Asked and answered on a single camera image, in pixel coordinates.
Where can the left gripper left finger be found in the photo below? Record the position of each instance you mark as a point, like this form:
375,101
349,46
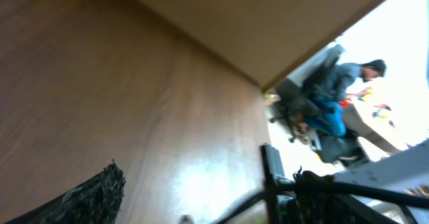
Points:
95,201

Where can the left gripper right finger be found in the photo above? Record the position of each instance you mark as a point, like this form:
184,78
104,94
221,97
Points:
332,208

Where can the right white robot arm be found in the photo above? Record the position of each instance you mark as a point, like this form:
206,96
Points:
404,171

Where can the seated person in background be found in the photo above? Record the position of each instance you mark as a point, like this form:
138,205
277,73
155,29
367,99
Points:
330,90

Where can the black office chair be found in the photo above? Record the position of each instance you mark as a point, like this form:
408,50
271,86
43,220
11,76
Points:
295,90

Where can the background work table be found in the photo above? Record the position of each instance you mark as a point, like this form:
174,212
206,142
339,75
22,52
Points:
358,116

